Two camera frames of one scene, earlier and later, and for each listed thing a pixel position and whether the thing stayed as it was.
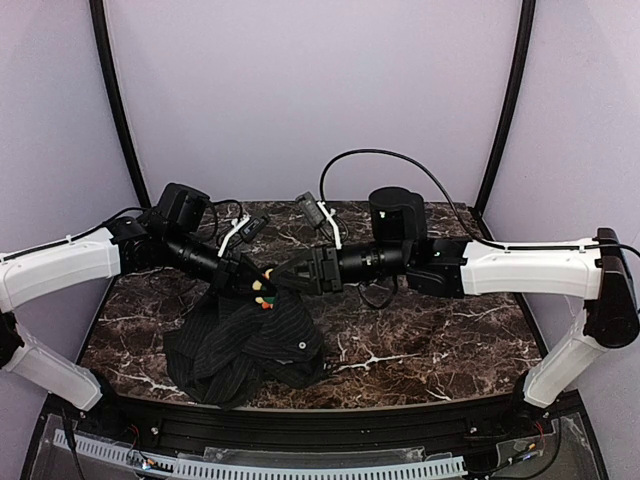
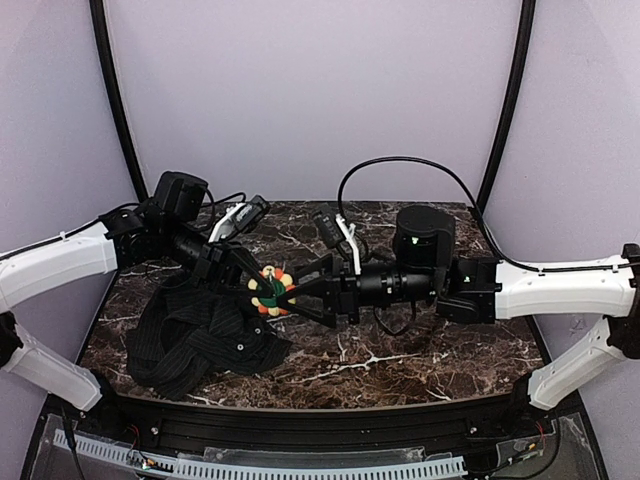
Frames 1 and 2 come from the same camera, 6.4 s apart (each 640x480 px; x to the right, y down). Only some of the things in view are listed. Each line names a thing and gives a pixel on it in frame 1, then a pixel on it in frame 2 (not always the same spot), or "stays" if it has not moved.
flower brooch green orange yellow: [267, 302] stays
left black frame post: [98, 13] stays
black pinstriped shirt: [241, 332] -> [183, 332]
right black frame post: [524, 54] stays
